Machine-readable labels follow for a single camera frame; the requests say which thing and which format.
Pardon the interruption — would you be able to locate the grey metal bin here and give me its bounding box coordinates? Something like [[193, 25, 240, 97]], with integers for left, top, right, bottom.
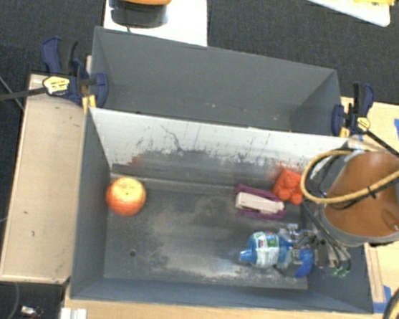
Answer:
[[61, 25, 399, 319]]

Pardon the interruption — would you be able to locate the orange apple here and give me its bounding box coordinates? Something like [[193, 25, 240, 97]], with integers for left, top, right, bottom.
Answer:
[[103, 174, 149, 219]]

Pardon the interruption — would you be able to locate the blue bottle with printed label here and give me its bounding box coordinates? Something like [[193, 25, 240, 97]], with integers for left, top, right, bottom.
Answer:
[[237, 227, 318, 281]]

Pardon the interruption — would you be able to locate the brown cardboard board, red print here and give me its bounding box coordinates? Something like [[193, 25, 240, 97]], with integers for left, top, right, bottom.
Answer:
[[314, 96, 399, 317]]

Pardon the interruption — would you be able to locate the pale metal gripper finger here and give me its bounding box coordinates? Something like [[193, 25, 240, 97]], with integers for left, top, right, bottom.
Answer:
[[276, 225, 319, 250], [277, 247, 314, 281]]

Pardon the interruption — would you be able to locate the orange toy block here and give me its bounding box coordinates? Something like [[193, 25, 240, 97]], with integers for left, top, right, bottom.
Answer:
[[270, 166, 309, 207]]

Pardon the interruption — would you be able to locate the purple and white stapler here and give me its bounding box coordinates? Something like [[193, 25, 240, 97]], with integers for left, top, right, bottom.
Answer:
[[231, 183, 289, 224]]

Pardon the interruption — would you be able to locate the pale wood board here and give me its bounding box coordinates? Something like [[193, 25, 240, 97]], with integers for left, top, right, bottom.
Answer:
[[0, 72, 97, 290]]

